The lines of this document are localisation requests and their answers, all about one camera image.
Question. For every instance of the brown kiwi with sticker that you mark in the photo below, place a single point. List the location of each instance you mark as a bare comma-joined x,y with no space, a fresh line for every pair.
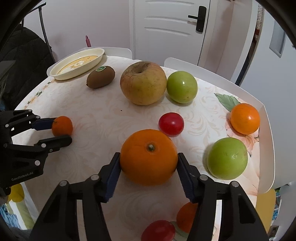
100,77

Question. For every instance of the red tomato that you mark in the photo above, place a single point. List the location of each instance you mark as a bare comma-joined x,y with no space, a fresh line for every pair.
171,124
158,231

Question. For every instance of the black clothing on rack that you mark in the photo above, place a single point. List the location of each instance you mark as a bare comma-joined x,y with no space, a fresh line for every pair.
32,59

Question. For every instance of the large orange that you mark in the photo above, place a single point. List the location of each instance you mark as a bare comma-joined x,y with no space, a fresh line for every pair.
148,158

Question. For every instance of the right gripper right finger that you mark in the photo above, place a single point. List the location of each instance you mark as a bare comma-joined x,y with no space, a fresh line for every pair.
239,219

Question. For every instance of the cream oval fruit dish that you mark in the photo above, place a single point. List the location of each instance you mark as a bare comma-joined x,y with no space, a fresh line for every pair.
76,64

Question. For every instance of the floral white tablecloth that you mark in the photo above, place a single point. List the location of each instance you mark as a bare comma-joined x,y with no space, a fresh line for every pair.
147,202

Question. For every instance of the small tangerine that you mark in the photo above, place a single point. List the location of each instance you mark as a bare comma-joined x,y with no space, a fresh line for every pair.
61,126

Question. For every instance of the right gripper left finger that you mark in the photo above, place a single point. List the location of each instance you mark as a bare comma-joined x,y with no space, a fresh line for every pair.
58,219

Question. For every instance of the yellow stool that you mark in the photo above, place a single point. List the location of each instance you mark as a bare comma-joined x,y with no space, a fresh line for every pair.
265,207

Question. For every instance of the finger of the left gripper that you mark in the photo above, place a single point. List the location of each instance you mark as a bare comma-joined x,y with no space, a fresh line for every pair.
54,144
43,124

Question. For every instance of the pink plastic tool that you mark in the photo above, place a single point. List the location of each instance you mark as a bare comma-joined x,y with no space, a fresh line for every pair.
88,43

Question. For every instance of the black door handle lock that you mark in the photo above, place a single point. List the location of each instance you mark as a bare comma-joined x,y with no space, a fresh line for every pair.
200,19

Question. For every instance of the black metal rack pole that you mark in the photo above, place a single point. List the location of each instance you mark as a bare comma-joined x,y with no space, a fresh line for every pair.
39,9

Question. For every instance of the green apple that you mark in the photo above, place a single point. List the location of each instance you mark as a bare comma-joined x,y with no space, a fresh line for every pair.
227,158
182,87

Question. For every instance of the orange persimmon at table edge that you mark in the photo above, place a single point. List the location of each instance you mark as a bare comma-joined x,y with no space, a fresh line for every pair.
245,119

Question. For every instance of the orange tomato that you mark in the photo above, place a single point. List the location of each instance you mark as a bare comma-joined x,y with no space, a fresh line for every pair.
186,215

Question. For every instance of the large yellow-red apple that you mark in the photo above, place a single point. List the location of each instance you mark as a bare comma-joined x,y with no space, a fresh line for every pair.
143,83

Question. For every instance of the white door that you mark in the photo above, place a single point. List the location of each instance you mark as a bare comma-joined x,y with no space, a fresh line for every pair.
162,29

